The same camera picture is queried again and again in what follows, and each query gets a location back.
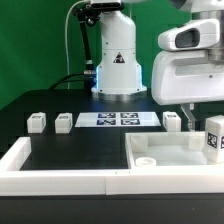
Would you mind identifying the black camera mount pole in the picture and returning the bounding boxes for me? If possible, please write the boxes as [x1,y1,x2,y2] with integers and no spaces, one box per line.
[72,0,124,76]

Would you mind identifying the white square table top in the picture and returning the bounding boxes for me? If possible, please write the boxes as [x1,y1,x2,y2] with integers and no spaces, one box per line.
[125,132,214,168]

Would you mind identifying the white U-shaped obstacle fence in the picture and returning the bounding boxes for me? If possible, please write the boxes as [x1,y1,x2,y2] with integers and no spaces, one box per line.
[0,137,224,196]

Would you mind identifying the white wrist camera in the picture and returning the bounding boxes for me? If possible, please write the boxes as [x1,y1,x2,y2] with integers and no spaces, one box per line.
[158,18,224,51]

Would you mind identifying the white sheet with markers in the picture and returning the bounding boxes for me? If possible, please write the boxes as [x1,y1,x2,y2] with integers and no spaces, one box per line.
[75,112,160,127]

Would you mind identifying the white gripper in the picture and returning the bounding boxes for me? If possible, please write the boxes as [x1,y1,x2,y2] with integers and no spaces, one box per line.
[151,50,224,131]

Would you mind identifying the black cables at base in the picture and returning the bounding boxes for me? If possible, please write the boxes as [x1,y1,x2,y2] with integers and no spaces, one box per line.
[49,72,96,90]

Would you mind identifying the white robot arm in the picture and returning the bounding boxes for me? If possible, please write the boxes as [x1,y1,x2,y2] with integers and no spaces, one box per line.
[90,0,224,130]

